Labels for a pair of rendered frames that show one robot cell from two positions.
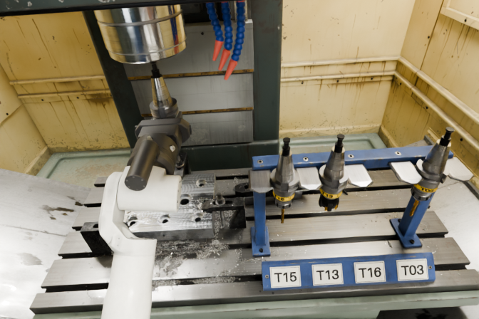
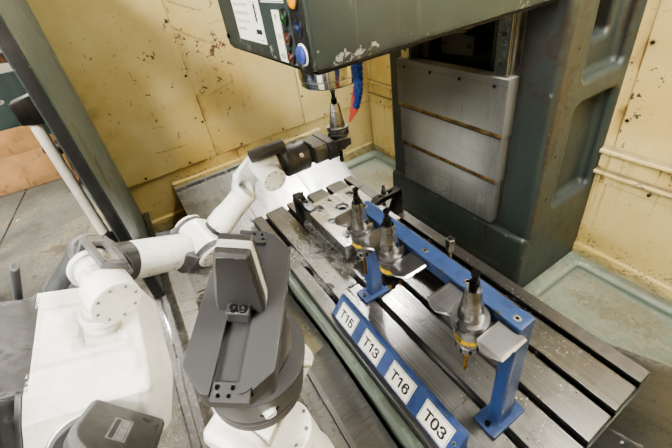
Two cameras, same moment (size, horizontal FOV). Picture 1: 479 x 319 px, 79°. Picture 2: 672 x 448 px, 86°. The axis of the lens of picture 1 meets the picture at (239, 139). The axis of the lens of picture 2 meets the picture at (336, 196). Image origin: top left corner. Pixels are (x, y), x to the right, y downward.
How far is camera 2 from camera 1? 0.69 m
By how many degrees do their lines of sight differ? 50
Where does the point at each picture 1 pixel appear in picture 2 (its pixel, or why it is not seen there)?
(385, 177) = (583, 367)
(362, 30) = not seen: outside the picture
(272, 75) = (532, 154)
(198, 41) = (454, 86)
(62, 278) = (274, 217)
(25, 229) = (305, 187)
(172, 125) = (323, 142)
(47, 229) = not seen: hidden behind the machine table
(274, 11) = (549, 74)
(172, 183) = (269, 169)
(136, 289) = (224, 210)
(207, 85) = (455, 134)
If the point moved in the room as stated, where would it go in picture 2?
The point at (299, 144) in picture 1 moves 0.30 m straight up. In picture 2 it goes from (609, 283) to (634, 221)
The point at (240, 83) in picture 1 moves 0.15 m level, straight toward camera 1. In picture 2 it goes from (487, 147) to (453, 164)
